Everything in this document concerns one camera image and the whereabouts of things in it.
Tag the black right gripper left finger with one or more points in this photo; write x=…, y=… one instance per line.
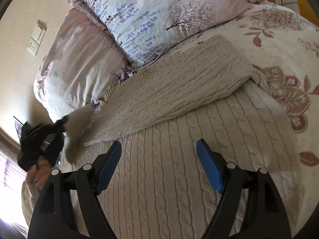
x=53, y=216

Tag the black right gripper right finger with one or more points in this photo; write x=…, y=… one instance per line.
x=264, y=216

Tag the beige cable-knit sweater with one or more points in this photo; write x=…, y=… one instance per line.
x=209, y=91

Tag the person's left hand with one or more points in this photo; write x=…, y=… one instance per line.
x=39, y=174

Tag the pink floral left pillow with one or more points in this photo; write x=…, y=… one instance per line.
x=82, y=63

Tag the blue lavender print pillow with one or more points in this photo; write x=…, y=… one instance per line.
x=145, y=29

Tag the floral bed sheet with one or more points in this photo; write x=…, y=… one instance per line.
x=281, y=54

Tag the white wall switch plate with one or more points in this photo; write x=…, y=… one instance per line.
x=36, y=38

